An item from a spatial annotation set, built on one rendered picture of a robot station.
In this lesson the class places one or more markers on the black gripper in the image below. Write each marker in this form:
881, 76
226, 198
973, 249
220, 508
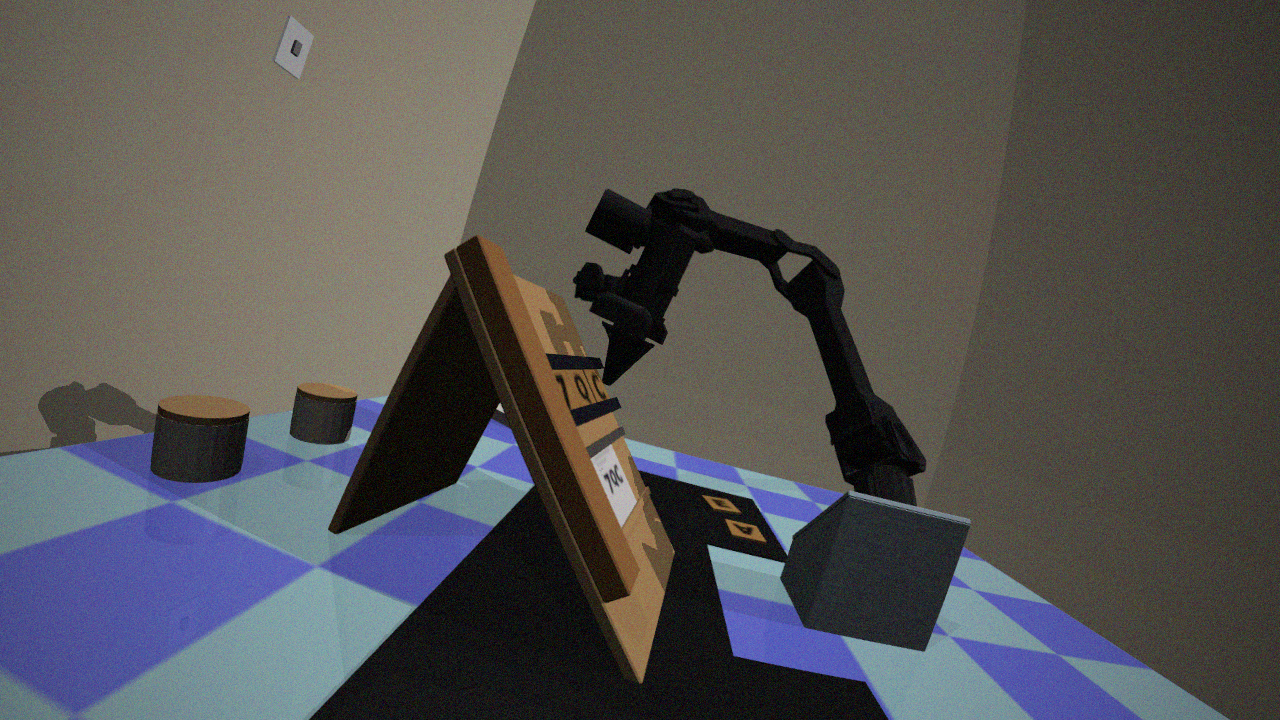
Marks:
636, 315

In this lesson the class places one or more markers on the grey cylindrical container with tan lid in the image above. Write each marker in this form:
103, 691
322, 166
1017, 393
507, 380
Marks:
199, 438
323, 413

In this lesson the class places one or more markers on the tan letter tile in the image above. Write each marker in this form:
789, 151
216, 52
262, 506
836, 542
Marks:
568, 393
720, 505
580, 387
596, 385
744, 531

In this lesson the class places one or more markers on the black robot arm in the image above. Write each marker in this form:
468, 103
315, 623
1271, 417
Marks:
875, 451

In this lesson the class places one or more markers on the white paper ticket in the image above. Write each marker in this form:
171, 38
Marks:
614, 483

